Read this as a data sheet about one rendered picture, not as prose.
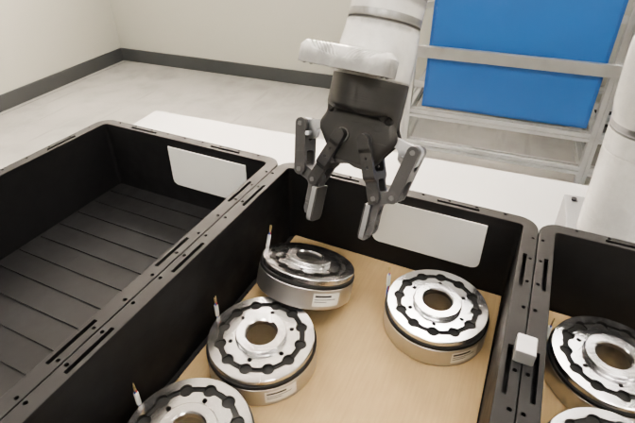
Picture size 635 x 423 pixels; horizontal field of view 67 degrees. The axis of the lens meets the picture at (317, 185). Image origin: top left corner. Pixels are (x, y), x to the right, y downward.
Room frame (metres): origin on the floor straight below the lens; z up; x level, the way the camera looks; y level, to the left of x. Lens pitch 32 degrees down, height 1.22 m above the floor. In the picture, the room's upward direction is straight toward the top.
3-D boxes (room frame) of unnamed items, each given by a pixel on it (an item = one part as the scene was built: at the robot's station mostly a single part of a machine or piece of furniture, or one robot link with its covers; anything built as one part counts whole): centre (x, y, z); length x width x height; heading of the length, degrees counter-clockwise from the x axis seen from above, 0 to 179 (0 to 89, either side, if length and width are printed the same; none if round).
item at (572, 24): (2.03, -0.84, 0.60); 0.72 x 0.03 x 0.56; 69
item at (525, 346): (0.23, -0.15, 0.94); 0.02 x 0.01 x 0.01; 155
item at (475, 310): (0.35, -0.12, 0.86); 0.10 x 0.10 x 0.01
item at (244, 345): (0.31, 0.05, 0.86); 0.05 x 0.05 x 0.01
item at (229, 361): (0.31, 0.05, 0.86); 0.10 x 0.10 x 0.01
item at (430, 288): (0.35, -0.12, 0.86); 0.05 x 0.05 x 0.01
